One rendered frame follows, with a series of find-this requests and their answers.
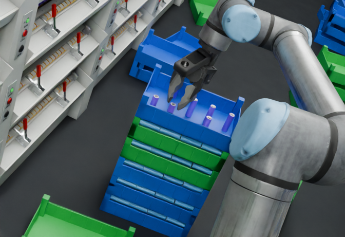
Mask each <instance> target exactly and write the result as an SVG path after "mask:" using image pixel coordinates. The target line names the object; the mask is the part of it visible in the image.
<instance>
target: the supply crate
mask: <svg viewBox="0 0 345 237"><path fill-rule="evenodd" d="M161 68H162V65H160V64H156V65H155V68H154V70H153V73H152V75H151V77H150V80H149V83H148V85H147V87H146V90H145V92H144V94H143V96H142V99H141V101H140V104H139V106H138V109H137V112H136V114H135V116H136V117H139V118H141V119H144V120H146V121H149V122H151V123H154V124H156V125H159V126H161V127H164V128H166V129H169V130H171V131H174V132H176V133H179V134H181V135H184V136H186V137H189V138H192V139H194V140H197V141H199V142H202V143H204V144H207V145H209V146H212V147H214V148H217V149H220V150H222V151H225V152H227V153H229V144H230V143H231V137H232V134H233V131H234V129H235V127H236V125H237V123H238V121H239V119H240V113H241V107H242V105H243V103H244V98H242V97H238V99H237V101H236V102H234V101H232V100H229V99H227V98H224V97H221V96H219V95H216V94H214V93H211V92H209V91H207V90H204V89H201V90H200V92H199V93H198V94H197V97H196V98H197V99H198V102H197V104H196V107H195V109H194V111H193V113H192V115H191V117H187V116H186V115H185V114H186V112H187V110H188V107H189V105H190V103H189V104H188V105H187V106H186V107H184V108H183V109H181V110H179V111H178V110H177V107H178V103H180V101H181V98H182V97H183V96H184V94H185V88H186V86H188V85H191V84H189V83H186V82H183V86H182V87H181V88H180V90H179V92H178V94H177V97H176V98H175V99H173V98H172V100H171V101H170V103H171V102H173V103H175V104H176V107H175V109H174V112H173V113H170V112H168V111H167V110H168V107H169V105H170V103H168V102H167V94H168V88H169V83H170V79H171V76H169V75H166V74H164V73H162V72H160V70H161ZM153 95H158V96H159V100H158V102H157V105H156V106H153V105H150V103H151V100H152V97H153ZM210 105H215V106H216V109H215V111H214V113H213V115H212V120H211V122H210V124H209V126H208V127H206V126H203V125H202V124H203V120H204V118H205V116H206V114H207V112H208V110H209V107H210ZM229 113H233V114H234V115H235V116H234V118H233V120H232V122H231V124H230V126H229V128H228V130H227V132H223V131H222V127H223V125H224V123H225V121H226V119H227V117H228V115H229Z"/></svg>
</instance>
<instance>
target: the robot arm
mask: <svg viewBox="0 0 345 237"><path fill-rule="evenodd" d="M254 2H255V0H218V1H217V3H216V5H215V7H214V8H213V10H212V12H211V14H210V15H209V17H208V19H207V21H206V23H205V24H203V28H202V30H201V31H200V33H199V37H200V40H199V41H198V43H199V44H200V45H201V46H202V48H201V47H199V48H198V49H196V50H195V51H193V52H191V53H190V54H188V55H186V56H185V57H183V58H181V59H180V60H178V61H176V62H175V63H174V66H173V69H174V71H173V73H172V76H171V79H170V83H169V88H168V94H167V102H168V103H170V101H171V100H172V98H173V96H174V93H175V92H177V90H179V89H180V88H181V87H182V86H183V82H184V79H185V77H187V78H188V79H189V82H190V83H193V84H192V85H188V86H186V88H185V94H184V96H183V97H182V98H181V101H180V103H178V107H177V110H178V111H179V110H181V109H183V108H184V107H186V106H187V105H188V104H189V103H190V102H192V101H194V100H195V99H196V97H197V94H198V93H199V92H200V90H201V89H202V87H203V83H205V84H209V83H210V81H211V80H212V78H213V76H214V75H215V73H216V71H217V69H216V68H214V64H215V62H216V61H217V59H218V57H219V55H220V54H221V52H222V51H226V50H227V49H228V47H229V45H230V43H231V42H232V40H233V41H235V42H239V43H245V42H248V43H250V44H253V45H256V46H258V47H261V48H264V49H267V50H269V51H272V52H273V54H274V56H275V58H276V59H277V61H278V63H279V65H280V67H281V70H282V72H283V74H284V76H285V79H286V81H287V83H288V85H289V87H290V90H291V92H292V94H293V96H294V99H295V101H296V103H297V105H298V108H296V107H293V106H290V105H289V104H287V103H285V102H278V101H275V100H271V99H267V98H263V99H259V100H257V101H255V102H254V103H252V104H251V105H250V106H249V107H248V108H247V109H246V110H245V112H244V113H243V114H242V116H241V117H240V119H239V121H238V123H237V125H236V127H235V129H234V131H233V134H232V137H231V143H230V144H229V153H230V155H231V157H232V158H233V159H234V160H235V163H234V166H233V173H232V176H231V179H230V181H229V184H228V187H227V190H226V193H225V195H224V198H223V201H222V204H221V206H220V209H219V212H218V215H217V217H216V220H215V223H214V226H213V228H212V231H211V234H210V236H209V237H278V236H279V233H280V230H281V228H282V225H283V222H284V220H285V217H286V214H287V212H288V209H289V206H290V204H291V201H292V198H293V196H294V193H296V192H297V190H298V187H299V184H300V182H301V180H303V181H305V182H307V183H312V184H315V185H321V186H333V185H339V184H343V183H345V104H344V103H343V101H342V99H341V98H340V96H339V94H338V92H337V91H336V89H335V87H334V86H333V84H332V82H331V81H330V79H329V77H328V76H327V74H326V73H325V71H324V69H323V68H322V66H321V64H320V62H319V61H318V59H317V57H316V56H315V54H314V52H313V51H312V49H311V44H312V33H311V31H310V30H309V29H308V28H306V27H304V26H303V25H301V24H296V23H293V22H291V21H288V20H285V19H283V18H281V17H278V16H275V15H273V14H270V13H268V12H265V11H263V10H260V9H257V8H255V7H253V6H254ZM212 74H213V75H212ZM211 75H212V77H211V79H210V80H209V78H210V76H211ZM208 80H209V81H208Z"/></svg>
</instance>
